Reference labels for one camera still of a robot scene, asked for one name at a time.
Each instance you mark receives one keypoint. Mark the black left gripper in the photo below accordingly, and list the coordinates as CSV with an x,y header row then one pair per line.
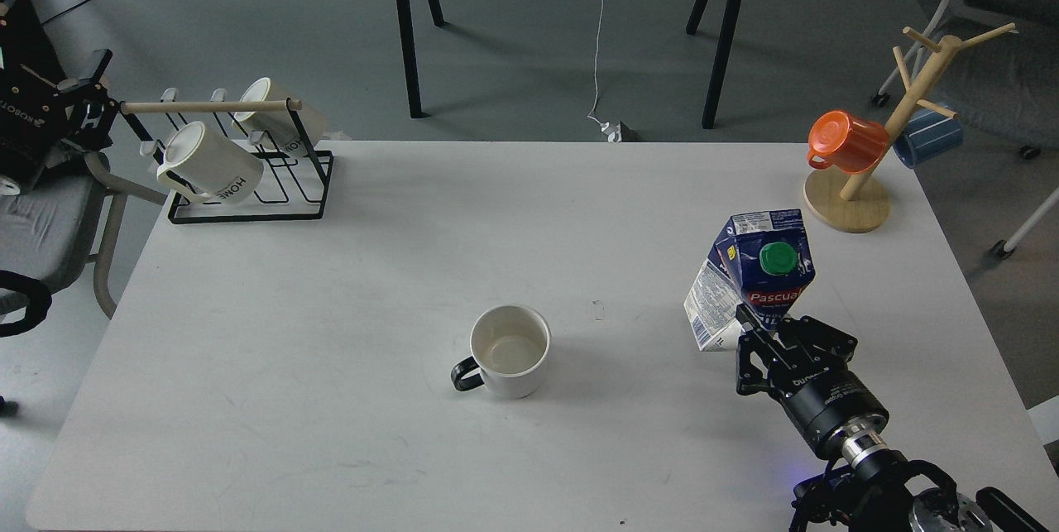
x,y
31,75

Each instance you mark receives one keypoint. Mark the white smiley mug black handle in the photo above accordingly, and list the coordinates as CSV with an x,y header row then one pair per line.
x,y
510,347

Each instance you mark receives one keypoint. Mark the blue plastic cup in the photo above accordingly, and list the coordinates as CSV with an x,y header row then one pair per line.
x,y
927,135

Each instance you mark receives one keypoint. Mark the wooden mug tree stand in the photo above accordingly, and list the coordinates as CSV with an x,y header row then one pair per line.
x,y
858,203

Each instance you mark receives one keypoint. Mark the blue milk carton green cap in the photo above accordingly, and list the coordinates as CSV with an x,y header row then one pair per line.
x,y
760,259

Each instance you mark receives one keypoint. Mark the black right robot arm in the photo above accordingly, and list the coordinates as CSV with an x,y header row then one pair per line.
x,y
866,485

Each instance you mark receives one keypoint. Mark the black wire mug rack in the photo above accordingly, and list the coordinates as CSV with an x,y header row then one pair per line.
x,y
290,189

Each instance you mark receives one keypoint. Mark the power adapter on floor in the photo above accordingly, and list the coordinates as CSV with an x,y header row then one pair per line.
x,y
616,132

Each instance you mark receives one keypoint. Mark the white home mug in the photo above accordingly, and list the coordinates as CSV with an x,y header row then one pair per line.
x,y
281,132
203,166

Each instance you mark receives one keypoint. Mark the white HOME mug rear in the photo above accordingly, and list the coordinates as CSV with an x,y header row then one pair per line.
x,y
281,132

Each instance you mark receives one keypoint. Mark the grey office chair right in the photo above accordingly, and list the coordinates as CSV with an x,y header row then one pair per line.
x,y
1007,87

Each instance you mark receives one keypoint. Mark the white HOME mug front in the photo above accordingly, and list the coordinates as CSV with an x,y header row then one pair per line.
x,y
203,166

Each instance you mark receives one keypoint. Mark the orange plastic cup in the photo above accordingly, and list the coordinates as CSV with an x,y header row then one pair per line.
x,y
838,139

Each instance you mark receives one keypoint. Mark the black table legs right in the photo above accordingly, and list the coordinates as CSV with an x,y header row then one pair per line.
x,y
720,62

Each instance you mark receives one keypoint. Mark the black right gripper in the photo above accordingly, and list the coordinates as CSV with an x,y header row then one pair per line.
x,y
808,375

